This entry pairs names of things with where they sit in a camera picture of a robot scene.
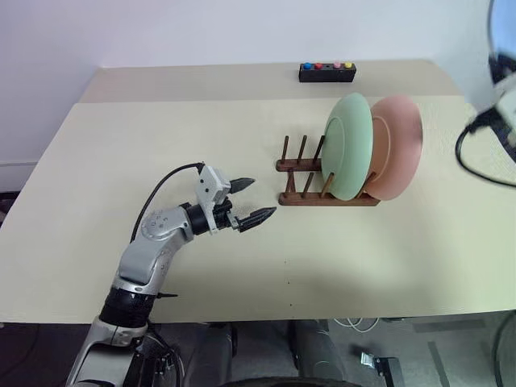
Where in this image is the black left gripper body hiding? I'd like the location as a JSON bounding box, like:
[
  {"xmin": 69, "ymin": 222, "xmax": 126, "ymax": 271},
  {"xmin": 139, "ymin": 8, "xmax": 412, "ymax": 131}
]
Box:
[{"xmin": 212, "ymin": 196, "xmax": 243, "ymax": 234}]

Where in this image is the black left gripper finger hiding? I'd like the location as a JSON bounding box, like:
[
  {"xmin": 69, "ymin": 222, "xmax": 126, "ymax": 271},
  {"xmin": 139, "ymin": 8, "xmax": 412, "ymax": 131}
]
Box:
[
  {"xmin": 235, "ymin": 206, "xmax": 277, "ymax": 234},
  {"xmin": 229, "ymin": 176, "xmax": 256, "ymax": 194}
]

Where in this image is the green plate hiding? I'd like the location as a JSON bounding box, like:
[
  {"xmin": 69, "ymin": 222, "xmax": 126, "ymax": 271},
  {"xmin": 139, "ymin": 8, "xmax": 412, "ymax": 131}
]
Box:
[{"xmin": 321, "ymin": 92, "xmax": 373, "ymax": 202}]

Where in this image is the red plate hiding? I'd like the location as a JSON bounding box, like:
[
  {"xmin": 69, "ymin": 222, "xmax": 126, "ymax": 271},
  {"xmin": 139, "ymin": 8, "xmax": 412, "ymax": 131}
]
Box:
[{"xmin": 364, "ymin": 94, "xmax": 423, "ymax": 202}]

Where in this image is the wooden dish rack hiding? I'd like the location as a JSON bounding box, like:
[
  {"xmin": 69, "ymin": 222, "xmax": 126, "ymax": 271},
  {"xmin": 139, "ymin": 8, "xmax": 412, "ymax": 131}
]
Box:
[{"xmin": 276, "ymin": 135, "xmax": 381, "ymax": 207}]

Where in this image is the black button box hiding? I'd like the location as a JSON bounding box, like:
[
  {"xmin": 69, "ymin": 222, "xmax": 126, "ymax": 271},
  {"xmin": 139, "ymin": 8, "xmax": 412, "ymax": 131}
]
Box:
[{"xmin": 298, "ymin": 62, "xmax": 356, "ymax": 85}]

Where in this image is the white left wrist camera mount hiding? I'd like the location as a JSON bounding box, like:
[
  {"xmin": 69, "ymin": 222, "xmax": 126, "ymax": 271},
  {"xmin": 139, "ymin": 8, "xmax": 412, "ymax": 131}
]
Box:
[{"xmin": 194, "ymin": 164, "xmax": 233, "ymax": 235}]

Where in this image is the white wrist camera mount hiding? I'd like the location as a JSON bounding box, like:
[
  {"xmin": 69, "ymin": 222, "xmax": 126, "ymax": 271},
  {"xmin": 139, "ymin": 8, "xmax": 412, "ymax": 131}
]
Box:
[
  {"xmin": 493, "ymin": 72, "xmax": 516, "ymax": 160},
  {"xmin": 194, "ymin": 164, "xmax": 233, "ymax": 235}
]

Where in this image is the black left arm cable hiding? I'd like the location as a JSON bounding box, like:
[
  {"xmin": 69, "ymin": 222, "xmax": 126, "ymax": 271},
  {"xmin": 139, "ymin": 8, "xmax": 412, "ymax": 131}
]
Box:
[{"xmin": 131, "ymin": 161, "xmax": 206, "ymax": 245}]

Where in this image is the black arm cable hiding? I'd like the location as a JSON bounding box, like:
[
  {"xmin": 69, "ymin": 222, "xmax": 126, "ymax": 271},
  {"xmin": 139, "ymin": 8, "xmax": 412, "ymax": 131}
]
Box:
[
  {"xmin": 131, "ymin": 161, "xmax": 206, "ymax": 245},
  {"xmin": 454, "ymin": 106, "xmax": 516, "ymax": 187}
]

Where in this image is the white floor cable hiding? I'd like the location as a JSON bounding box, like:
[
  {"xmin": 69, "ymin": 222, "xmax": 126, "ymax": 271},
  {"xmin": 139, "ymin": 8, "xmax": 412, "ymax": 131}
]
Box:
[{"xmin": 332, "ymin": 317, "xmax": 380, "ymax": 334}]

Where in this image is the metal floor bracket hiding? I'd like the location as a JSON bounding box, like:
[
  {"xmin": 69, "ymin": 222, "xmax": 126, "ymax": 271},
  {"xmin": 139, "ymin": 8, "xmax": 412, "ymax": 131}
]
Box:
[{"xmin": 360, "ymin": 351, "xmax": 398, "ymax": 387}]

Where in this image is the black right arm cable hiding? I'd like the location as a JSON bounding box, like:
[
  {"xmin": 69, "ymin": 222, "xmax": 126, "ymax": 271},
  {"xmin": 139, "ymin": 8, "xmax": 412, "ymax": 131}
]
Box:
[{"xmin": 454, "ymin": 106, "xmax": 516, "ymax": 187}]

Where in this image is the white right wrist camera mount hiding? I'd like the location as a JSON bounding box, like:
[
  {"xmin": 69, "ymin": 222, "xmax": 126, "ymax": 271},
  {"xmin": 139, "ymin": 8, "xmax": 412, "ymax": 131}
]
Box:
[{"xmin": 493, "ymin": 72, "xmax": 516, "ymax": 160}]

